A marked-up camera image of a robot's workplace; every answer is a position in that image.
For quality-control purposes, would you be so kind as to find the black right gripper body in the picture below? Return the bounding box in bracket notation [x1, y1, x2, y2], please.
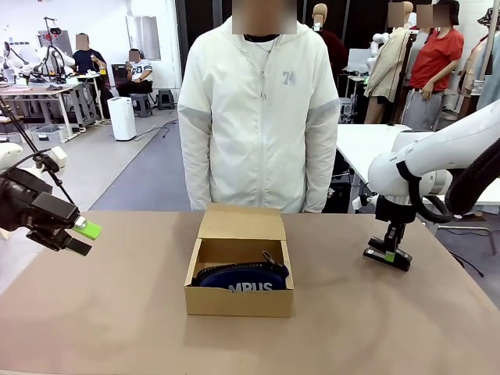
[375, 196, 416, 252]

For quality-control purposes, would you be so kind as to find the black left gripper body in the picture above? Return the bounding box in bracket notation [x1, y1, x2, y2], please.
[0, 167, 81, 252]

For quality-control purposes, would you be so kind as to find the navy CAMPUS pencil case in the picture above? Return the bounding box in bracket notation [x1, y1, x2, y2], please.
[193, 251, 291, 294]

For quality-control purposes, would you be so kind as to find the brown cardboard box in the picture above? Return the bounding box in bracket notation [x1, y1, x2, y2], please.
[184, 202, 296, 318]

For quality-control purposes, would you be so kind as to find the clear plastic bin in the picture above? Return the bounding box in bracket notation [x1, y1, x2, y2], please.
[30, 124, 67, 145]

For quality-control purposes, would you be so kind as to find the white table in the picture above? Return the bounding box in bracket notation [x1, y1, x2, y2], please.
[334, 123, 500, 209]

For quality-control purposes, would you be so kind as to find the black tripod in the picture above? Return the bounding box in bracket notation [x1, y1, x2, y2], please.
[0, 97, 77, 206]

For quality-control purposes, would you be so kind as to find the white air purifier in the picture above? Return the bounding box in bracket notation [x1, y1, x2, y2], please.
[107, 97, 138, 142]

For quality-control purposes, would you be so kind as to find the grey workbench table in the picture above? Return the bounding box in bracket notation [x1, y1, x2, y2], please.
[0, 82, 81, 142]

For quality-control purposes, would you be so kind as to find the grey plastic stool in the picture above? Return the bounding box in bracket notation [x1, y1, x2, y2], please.
[130, 93, 154, 119]
[157, 89, 176, 112]

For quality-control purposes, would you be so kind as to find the mannequin in beige coat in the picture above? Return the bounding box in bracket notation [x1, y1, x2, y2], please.
[364, 2, 417, 126]

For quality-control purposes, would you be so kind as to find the seated person in dark shirt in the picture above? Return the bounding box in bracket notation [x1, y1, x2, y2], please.
[72, 34, 109, 101]

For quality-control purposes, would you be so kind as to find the mannequin in red shirt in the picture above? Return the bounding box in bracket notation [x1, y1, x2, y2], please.
[403, 0, 466, 134]

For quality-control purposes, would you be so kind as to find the seated person in white shirt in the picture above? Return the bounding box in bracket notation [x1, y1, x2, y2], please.
[116, 48, 154, 98]

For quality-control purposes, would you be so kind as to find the person in white jacket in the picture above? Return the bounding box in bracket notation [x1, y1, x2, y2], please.
[177, 0, 341, 214]

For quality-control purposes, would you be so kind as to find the tan mannequin in dark top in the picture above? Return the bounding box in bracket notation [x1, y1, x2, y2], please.
[312, 3, 349, 101]

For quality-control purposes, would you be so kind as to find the mirror panel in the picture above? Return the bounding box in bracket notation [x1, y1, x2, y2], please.
[125, 15, 162, 62]

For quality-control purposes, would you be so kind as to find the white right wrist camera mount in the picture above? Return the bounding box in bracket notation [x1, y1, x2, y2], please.
[352, 194, 377, 211]

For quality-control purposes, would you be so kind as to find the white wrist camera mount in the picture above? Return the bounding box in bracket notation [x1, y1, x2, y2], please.
[34, 146, 68, 180]
[352, 194, 377, 211]

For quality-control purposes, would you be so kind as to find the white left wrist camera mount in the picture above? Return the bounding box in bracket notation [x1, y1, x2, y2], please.
[34, 146, 68, 180]

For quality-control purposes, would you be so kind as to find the black cable hose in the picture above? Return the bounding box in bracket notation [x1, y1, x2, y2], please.
[397, 136, 500, 224]

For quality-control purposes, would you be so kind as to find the black floor cable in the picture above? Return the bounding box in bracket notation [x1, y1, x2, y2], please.
[135, 118, 181, 141]

